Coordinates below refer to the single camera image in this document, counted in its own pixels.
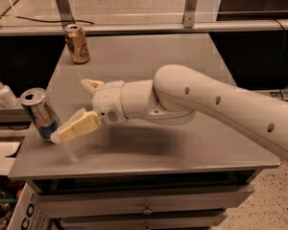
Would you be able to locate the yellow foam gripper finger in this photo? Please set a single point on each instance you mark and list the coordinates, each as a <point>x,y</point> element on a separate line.
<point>92,86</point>
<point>79,124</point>

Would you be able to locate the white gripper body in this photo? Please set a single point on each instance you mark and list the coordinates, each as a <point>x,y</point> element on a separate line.
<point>108,102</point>

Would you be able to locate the silver blue redbull can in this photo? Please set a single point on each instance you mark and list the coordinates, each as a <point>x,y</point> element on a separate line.
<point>36,103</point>

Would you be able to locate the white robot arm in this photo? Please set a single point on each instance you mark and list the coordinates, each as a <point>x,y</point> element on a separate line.
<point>172,97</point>

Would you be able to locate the gold drink can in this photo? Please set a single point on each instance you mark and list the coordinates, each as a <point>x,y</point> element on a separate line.
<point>76,43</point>

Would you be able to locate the grey drawer cabinet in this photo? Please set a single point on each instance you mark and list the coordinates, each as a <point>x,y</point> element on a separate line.
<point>140,176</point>

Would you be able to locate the white pump bottle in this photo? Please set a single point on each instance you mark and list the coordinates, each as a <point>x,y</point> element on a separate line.
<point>7,98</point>

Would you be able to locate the white cardboard box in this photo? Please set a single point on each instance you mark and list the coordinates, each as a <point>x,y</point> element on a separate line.
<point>26,215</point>

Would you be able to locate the metal rail frame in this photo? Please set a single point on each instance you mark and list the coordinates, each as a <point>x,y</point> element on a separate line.
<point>118,17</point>

